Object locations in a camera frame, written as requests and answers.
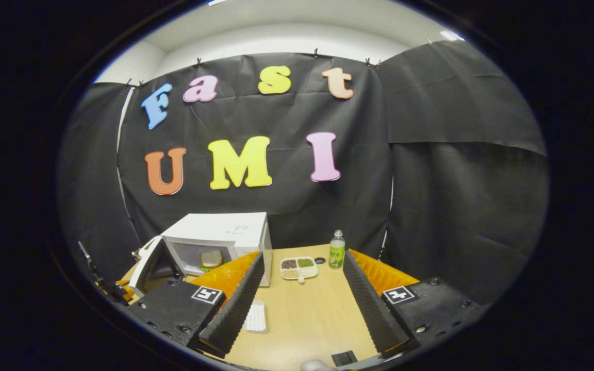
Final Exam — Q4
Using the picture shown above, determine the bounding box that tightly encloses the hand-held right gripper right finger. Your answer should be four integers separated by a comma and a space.
342, 249, 486, 360

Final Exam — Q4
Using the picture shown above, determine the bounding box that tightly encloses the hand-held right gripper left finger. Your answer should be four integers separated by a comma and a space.
124, 251, 266, 360

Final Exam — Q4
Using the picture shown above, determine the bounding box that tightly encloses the lettuce sandwich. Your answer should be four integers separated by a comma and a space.
199, 250, 224, 273

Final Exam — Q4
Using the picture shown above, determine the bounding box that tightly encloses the white microwave oven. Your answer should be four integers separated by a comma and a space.
128, 212, 273, 298

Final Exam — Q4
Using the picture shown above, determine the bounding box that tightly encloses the white plastic tray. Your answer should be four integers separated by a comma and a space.
243, 300, 269, 334

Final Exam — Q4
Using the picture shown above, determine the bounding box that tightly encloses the green drink bottle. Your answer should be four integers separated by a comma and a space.
329, 230, 346, 269

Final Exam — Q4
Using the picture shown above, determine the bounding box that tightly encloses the divided dish of beans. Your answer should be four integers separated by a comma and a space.
280, 257, 319, 283

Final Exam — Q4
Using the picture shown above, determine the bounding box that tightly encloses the black backdrop cloth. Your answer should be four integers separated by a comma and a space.
57, 40, 549, 305

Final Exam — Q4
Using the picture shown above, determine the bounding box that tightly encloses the row of black cloth clips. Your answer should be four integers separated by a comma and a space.
126, 38, 433, 87

